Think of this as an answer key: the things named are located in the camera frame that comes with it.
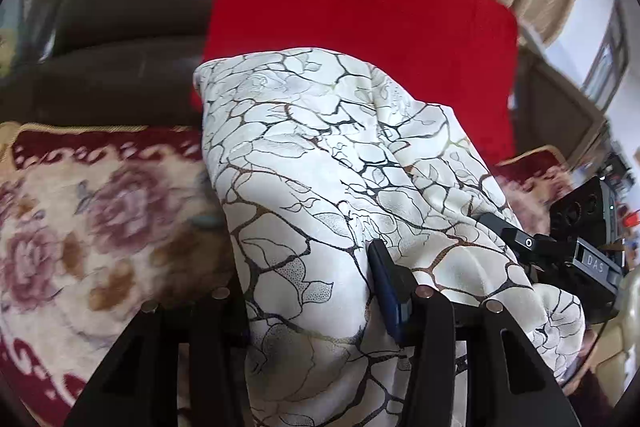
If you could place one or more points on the brown leather sofa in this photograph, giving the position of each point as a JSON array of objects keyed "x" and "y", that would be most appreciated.
[{"x": 125, "y": 32}]

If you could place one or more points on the large red cushion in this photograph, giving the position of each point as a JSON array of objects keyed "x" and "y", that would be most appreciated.
[{"x": 350, "y": 7}]

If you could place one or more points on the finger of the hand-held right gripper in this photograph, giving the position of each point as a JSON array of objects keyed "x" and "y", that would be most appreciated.
[{"x": 517, "y": 239}]

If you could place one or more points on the white black-veined coat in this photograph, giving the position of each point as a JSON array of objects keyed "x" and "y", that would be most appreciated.
[{"x": 325, "y": 167}]

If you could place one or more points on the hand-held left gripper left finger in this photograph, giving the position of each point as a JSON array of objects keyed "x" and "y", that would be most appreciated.
[{"x": 220, "y": 347}]

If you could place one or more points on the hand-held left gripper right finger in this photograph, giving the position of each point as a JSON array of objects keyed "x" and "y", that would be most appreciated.
[{"x": 387, "y": 292}]

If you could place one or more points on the floral sofa mat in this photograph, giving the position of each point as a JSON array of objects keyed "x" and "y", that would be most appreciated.
[{"x": 100, "y": 207}]

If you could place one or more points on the window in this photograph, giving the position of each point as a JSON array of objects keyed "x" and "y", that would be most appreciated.
[{"x": 607, "y": 57}]

